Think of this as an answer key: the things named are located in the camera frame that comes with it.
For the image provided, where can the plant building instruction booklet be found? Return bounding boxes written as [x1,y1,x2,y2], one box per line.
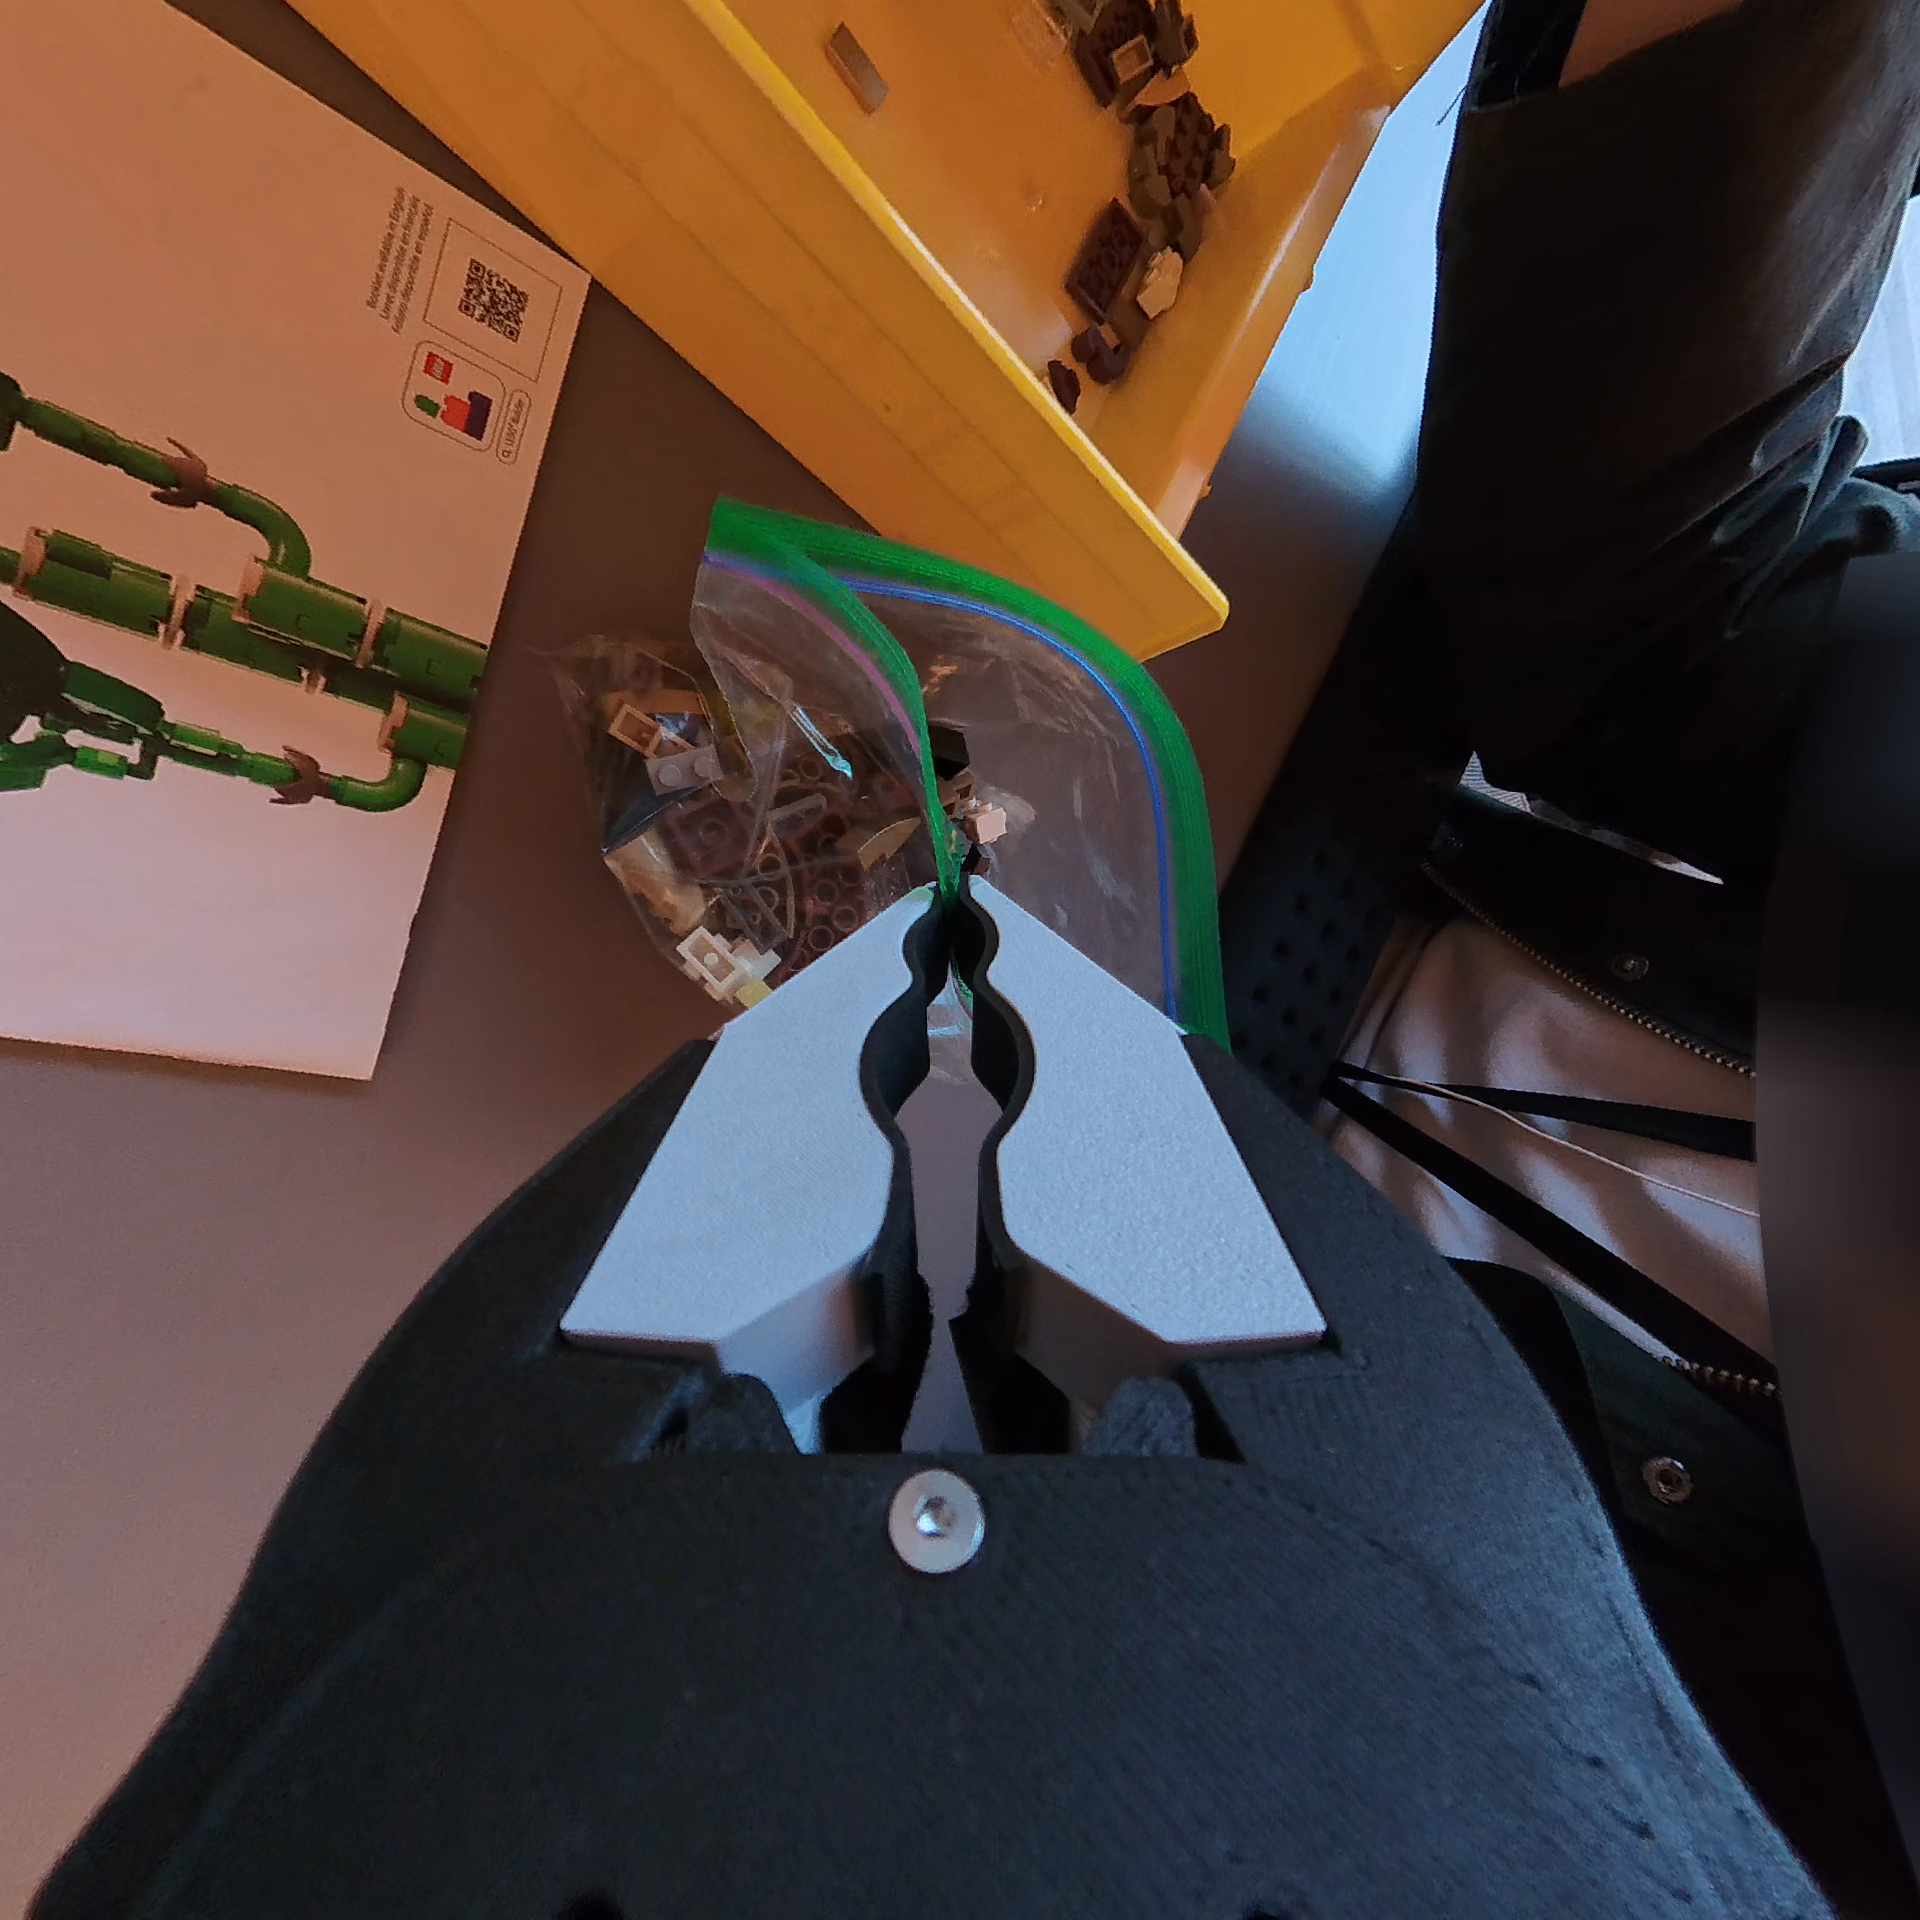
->
[0,0,592,1083]

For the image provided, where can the white shirt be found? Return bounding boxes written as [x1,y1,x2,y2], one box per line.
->
[1317,913,1780,1360]

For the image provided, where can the yellow plastic storage bin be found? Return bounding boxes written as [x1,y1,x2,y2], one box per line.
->
[285,0,1489,663]

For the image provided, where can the dark green jacket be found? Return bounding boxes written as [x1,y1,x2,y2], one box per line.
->
[1350,0,1920,1802]

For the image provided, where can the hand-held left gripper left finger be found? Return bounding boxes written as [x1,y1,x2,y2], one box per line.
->
[558,874,974,1454]

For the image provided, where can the small cluster of toy bricks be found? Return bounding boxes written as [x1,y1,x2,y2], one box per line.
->
[563,637,1039,1011]

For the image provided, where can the pile of toy building bricks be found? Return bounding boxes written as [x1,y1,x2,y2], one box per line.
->
[817,0,1241,421]

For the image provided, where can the grey desk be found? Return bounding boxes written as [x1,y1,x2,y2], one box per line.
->
[0,0,1489,1920]

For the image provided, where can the black perforated chair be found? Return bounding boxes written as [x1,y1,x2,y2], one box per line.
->
[1222,734,1451,1113]

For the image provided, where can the clear zip bag green seal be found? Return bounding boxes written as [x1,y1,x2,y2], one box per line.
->
[546,495,1237,1053]

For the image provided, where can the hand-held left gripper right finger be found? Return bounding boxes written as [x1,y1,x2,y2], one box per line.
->
[966,874,1329,1454]

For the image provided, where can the black lanyard strap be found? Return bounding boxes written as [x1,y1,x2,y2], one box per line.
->
[1321,1057,1780,1360]

